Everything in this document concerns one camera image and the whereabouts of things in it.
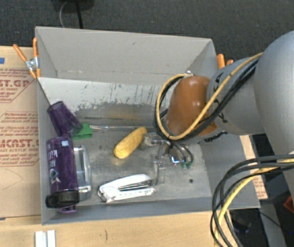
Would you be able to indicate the brown cardboard board red print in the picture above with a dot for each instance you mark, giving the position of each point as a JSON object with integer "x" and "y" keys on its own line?
{"x": 13, "y": 148}

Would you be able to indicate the clear purple plastic cup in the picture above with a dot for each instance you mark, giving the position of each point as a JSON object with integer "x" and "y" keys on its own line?
{"x": 62, "y": 118}

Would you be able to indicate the purple bottle with black cap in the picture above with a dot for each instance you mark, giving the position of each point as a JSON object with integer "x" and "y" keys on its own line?
{"x": 61, "y": 163}

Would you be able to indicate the silver metal object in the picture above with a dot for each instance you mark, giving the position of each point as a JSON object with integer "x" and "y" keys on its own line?
{"x": 84, "y": 167}

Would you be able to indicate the yellow toy corn cob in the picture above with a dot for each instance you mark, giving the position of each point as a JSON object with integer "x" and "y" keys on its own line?
{"x": 129, "y": 143}

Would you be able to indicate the white stapler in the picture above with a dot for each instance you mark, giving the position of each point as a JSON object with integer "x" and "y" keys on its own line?
{"x": 126, "y": 188}

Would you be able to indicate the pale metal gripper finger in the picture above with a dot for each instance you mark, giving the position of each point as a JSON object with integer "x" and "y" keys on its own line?
{"x": 152, "y": 139}
{"x": 159, "y": 171}

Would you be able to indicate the grey metal bin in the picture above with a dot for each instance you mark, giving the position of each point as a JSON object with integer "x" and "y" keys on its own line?
{"x": 126, "y": 58}

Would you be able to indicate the green plastic piece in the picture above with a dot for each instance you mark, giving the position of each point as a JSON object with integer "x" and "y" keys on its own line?
{"x": 82, "y": 132}

